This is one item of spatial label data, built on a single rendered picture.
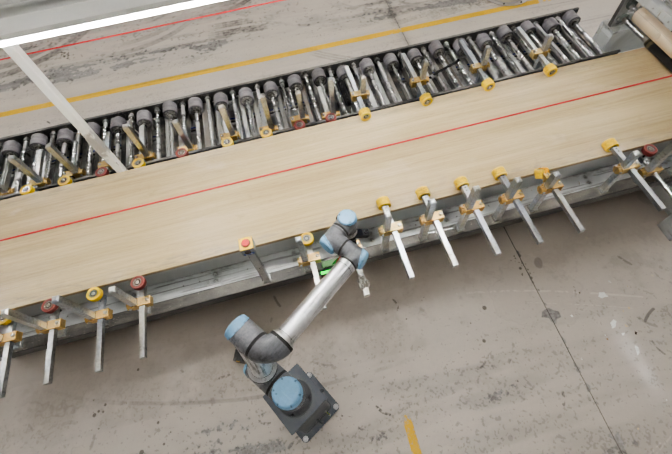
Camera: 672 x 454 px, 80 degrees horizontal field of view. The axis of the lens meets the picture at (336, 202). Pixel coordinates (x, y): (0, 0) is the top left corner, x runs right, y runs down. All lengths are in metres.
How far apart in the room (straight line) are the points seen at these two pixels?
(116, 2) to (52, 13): 0.18
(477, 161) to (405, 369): 1.51
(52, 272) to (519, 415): 3.05
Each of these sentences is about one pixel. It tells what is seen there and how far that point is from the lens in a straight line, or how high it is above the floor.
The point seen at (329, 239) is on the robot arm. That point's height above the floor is 1.37.
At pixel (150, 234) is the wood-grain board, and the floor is 0.90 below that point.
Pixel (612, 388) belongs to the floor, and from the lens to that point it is 3.48.
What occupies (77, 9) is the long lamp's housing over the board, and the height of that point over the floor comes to 2.37.
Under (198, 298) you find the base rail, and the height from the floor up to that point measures 0.70.
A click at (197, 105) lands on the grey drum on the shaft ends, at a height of 0.85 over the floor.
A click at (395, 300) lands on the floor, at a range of 3.19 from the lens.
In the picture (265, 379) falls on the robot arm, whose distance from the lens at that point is 2.22.
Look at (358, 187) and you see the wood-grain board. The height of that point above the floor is 0.90.
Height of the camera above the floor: 3.04
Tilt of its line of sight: 59 degrees down
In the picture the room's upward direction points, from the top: 7 degrees counter-clockwise
